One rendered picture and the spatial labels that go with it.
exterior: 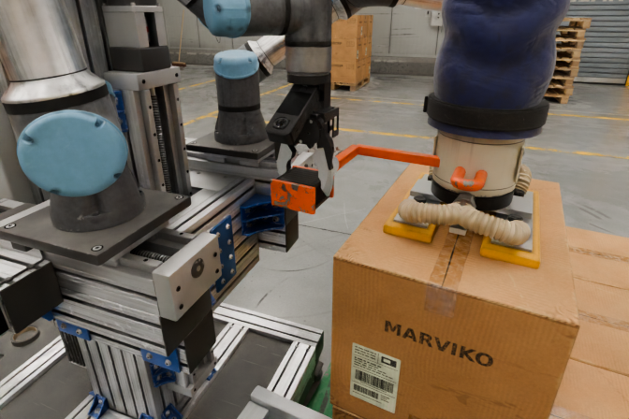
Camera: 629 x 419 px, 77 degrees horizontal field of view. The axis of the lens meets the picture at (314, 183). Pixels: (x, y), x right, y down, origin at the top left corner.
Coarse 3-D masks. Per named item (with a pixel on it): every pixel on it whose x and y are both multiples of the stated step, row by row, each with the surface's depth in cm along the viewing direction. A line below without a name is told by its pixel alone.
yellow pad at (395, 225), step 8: (424, 176) 105; (408, 192) 97; (416, 200) 86; (424, 200) 86; (432, 200) 91; (392, 216) 85; (384, 224) 82; (392, 224) 82; (400, 224) 82; (408, 224) 82; (416, 224) 81; (424, 224) 81; (432, 224) 82; (384, 232) 82; (392, 232) 81; (400, 232) 80; (408, 232) 80; (416, 232) 79; (424, 232) 79; (432, 232) 79; (424, 240) 79
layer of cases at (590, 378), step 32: (576, 256) 145; (608, 256) 145; (576, 288) 128; (608, 288) 128; (608, 320) 115; (576, 352) 104; (608, 352) 104; (576, 384) 95; (608, 384) 95; (352, 416) 88; (576, 416) 87; (608, 416) 87
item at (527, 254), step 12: (516, 192) 89; (528, 192) 95; (504, 216) 84; (516, 216) 79; (492, 240) 75; (528, 240) 75; (480, 252) 74; (492, 252) 73; (504, 252) 72; (516, 252) 72; (528, 252) 72; (516, 264) 72; (528, 264) 71
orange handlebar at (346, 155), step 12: (360, 144) 92; (336, 156) 84; (348, 156) 86; (372, 156) 90; (384, 156) 89; (396, 156) 88; (408, 156) 86; (420, 156) 85; (432, 156) 84; (456, 168) 78; (456, 180) 73; (468, 180) 72; (480, 180) 73
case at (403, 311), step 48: (384, 240) 79; (432, 240) 79; (480, 240) 79; (336, 288) 77; (384, 288) 72; (432, 288) 67; (480, 288) 66; (528, 288) 66; (336, 336) 82; (384, 336) 76; (432, 336) 71; (480, 336) 66; (528, 336) 62; (576, 336) 59; (336, 384) 87; (384, 384) 80; (432, 384) 74; (480, 384) 70; (528, 384) 65
